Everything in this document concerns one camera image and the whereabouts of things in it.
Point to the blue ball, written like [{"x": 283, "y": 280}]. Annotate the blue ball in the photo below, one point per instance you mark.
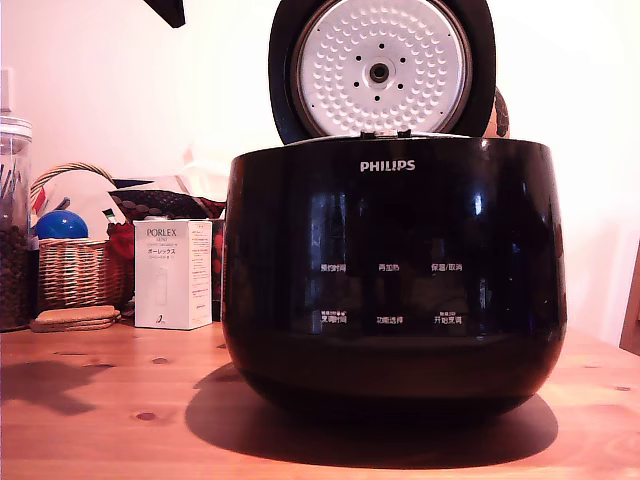
[{"x": 60, "y": 226}]

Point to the woven wicker basket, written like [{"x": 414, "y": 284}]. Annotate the woven wicker basket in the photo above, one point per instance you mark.
[{"x": 70, "y": 275}]

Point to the cork coaster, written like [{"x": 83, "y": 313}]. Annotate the cork coaster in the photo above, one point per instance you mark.
[
  {"x": 80, "y": 314},
  {"x": 60, "y": 327}
]

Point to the dark dotted patterned cloth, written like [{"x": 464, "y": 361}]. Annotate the dark dotted patterned cloth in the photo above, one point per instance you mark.
[{"x": 165, "y": 202}]

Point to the dark box with red spots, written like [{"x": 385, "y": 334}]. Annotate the dark box with red spots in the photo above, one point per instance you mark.
[{"x": 218, "y": 270}]

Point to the white plastic bag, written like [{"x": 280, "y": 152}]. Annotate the white plastic bag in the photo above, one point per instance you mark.
[{"x": 205, "y": 175}]

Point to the glass jar with coffee beans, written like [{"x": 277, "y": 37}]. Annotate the glass jar with coffee beans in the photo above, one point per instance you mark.
[{"x": 17, "y": 225}]

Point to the black rice cooker lid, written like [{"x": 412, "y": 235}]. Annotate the black rice cooker lid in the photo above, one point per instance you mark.
[{"x": 345, "y": 80}]

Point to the black Philips rice cooker body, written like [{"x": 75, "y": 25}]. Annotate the black Philips rice cooker body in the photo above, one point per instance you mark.
[{"x": 395, "y": 225}]

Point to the white Porlex box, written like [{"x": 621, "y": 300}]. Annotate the white Porlex box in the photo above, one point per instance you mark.
[{"x": 167, "y": 280}]

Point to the red cloth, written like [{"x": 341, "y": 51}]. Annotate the red cloth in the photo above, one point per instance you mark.
[{"x": 120, "y": 250}]

